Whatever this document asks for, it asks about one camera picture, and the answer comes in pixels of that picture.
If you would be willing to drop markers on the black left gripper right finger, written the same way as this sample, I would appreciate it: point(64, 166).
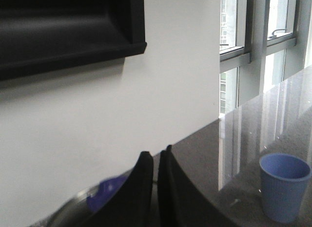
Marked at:
point(180, 203)

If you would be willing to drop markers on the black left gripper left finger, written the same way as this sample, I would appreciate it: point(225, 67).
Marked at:
point(129, 207)

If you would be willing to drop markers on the glass pot lid blue knob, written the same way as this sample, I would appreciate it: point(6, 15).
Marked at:
point(84, 203)

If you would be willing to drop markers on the grey window frame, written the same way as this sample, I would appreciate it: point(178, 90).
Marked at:
point(262, 43)

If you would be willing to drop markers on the light blue ribbed cup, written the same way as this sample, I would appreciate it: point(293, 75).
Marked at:
point(284, 179)

